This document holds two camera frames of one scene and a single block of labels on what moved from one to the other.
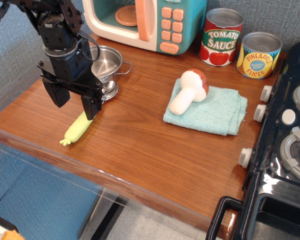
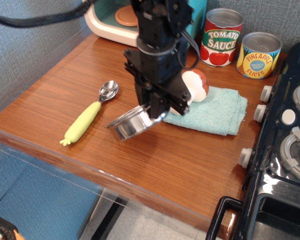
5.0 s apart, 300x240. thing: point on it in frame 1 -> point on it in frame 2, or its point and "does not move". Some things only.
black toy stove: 275,202 does not move
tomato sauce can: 220,37 does not move
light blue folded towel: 222,112 does not move
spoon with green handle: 77,129 does not move
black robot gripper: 72,67 -> 161,83
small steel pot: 110,63 -> 134,123
